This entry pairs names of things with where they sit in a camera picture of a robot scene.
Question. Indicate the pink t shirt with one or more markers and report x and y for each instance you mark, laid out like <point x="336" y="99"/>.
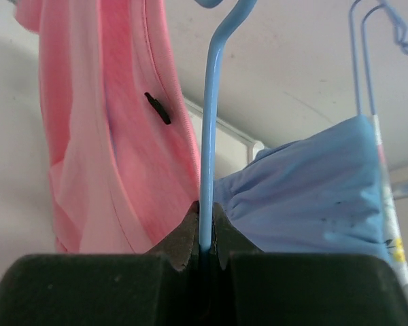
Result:
<point x="124" y="160"/>

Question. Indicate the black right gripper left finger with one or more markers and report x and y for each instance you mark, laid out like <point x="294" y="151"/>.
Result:
<point x="154" y="288"/>

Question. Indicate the white patterned garment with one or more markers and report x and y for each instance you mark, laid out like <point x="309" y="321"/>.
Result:
<point x="392" y="233"/>

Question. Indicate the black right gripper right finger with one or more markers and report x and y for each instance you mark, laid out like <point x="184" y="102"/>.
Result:
<point x="258" y="288"/>

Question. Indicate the blue t shirt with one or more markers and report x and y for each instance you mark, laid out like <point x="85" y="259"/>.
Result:
<point x="317" y="195"/>

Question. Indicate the blue wire hanger with shirt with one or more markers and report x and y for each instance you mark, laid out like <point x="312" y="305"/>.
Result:
<point x="400" y="30"/>

